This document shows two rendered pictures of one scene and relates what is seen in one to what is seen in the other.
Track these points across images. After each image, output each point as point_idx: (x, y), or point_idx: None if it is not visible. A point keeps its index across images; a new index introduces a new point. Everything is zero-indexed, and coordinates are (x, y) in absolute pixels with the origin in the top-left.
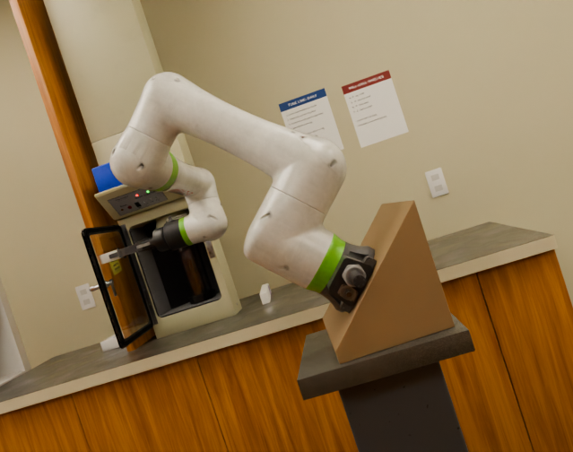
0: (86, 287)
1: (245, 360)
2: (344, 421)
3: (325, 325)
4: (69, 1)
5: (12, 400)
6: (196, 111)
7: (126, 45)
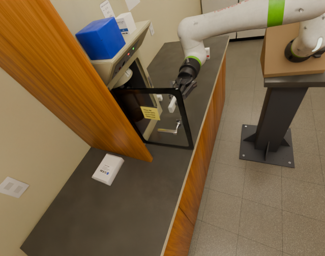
0: (9, 180)
1: None
2: (212, 117)
3: (274, 74)
4: None
5: (164, 245)
6: None
7: None
